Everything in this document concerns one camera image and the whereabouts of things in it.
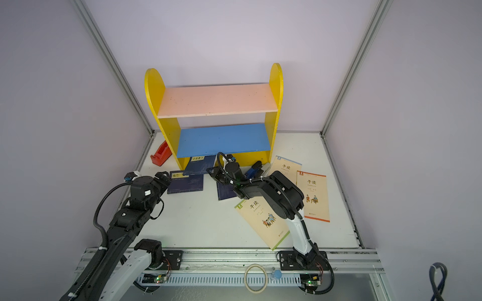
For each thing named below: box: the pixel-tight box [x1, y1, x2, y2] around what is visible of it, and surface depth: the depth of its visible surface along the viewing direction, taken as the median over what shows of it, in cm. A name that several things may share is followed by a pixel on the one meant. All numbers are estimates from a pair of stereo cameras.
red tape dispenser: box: [150, 140, 173, 167], surface depth 105 cm
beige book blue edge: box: [269, 155, 303, 185], surface depth 108 cm
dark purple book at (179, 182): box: [166, 169, 204, 195], surface depth 99 cm
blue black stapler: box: [244, 160, 264, 180], surface depth 99 cm
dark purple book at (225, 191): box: [216, 181, 238, 201], surface depth 94 cm
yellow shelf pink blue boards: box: [144, 62, 284, 170], surface depth 83 cm
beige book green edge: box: [234, 196, 291, 251], surface depth 87 cm
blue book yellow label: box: [182, 154, 216, 175], surface depth 98 cm
